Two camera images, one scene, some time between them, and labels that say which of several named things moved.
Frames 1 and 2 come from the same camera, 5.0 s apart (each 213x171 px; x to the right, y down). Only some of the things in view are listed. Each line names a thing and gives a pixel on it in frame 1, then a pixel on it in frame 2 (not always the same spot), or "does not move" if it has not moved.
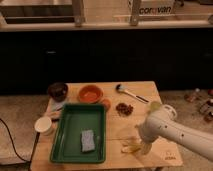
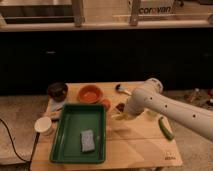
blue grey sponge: x=87 y=140 does not move
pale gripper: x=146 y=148 to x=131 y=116
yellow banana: x=132 y=145 to x=122 y=116
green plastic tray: x=82 y=135 does not move
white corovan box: x=148 y=8 does not move
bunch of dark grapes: x=124 y=109 does not move
